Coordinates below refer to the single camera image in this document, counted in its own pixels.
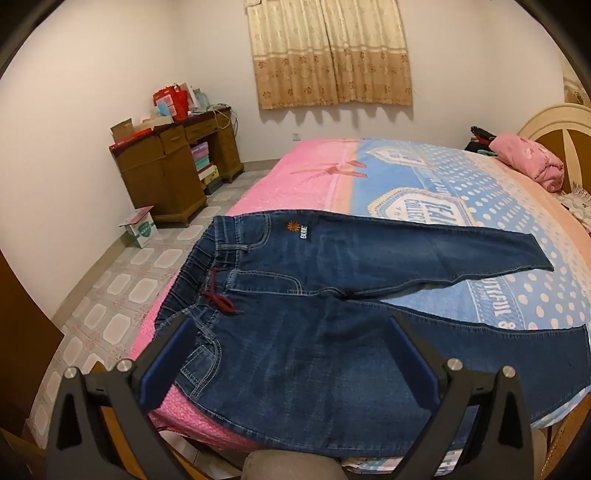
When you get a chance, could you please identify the blue printed blanket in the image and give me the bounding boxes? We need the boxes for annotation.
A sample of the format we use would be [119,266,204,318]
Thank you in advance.
[342,137,591,430]

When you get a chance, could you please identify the cream wooden headboard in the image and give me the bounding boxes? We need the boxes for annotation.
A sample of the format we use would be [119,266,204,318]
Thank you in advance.
[517,104,591,195]

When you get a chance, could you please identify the green and white carton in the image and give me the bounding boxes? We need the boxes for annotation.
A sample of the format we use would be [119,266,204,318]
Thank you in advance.
[119,206,159,249]

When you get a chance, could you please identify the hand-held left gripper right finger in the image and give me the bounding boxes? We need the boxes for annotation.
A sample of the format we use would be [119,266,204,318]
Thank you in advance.
[387,315,548,480]

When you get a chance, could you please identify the open brown cardboard box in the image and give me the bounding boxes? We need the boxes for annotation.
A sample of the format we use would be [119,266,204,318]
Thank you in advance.
[110,117,154,144]

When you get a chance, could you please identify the white cable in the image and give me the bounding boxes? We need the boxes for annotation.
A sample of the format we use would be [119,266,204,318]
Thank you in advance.
[213,107,239,136]

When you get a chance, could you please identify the brown wooden desk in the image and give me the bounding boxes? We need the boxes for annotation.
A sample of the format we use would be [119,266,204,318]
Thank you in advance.
[109,108,245,228]

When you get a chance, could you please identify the red bags and boxes clutter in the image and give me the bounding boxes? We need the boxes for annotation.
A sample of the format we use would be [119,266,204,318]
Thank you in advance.
[153,84,191,121]

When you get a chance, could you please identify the person's grey clothing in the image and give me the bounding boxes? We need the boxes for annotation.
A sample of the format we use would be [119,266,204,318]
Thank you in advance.
[240,450,345,480]

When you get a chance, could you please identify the stack of colourful boxes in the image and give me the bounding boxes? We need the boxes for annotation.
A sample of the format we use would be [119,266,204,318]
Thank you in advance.
[189,142,221,195]

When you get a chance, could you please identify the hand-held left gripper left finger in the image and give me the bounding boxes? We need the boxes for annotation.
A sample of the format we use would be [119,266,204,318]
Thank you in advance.
[46,316,204,480]

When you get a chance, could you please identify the brown wooden door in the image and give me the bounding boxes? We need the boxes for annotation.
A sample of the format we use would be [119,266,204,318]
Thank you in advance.
[0,251,64,437]

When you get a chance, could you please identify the dark folded clothes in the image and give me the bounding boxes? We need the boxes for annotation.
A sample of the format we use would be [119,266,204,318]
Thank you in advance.
[464,126,499,158]

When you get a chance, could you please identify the beige patterned curtain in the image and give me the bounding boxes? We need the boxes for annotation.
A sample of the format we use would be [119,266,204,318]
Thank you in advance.
[247,0,413,110]

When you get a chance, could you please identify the pink pillow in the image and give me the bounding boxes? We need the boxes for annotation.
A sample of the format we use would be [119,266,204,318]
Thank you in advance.
[488,134,565,192]

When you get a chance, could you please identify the white paper bag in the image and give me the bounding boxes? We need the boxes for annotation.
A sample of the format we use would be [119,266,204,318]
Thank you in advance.
[179,82,207,114]

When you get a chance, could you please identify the grey patterned cloth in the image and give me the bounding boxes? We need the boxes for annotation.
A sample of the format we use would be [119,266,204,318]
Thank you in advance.
[558,182,591,232]

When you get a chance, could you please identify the dark blue denim jeans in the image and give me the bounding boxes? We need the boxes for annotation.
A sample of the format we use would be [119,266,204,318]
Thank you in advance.
[154,209,591,462]

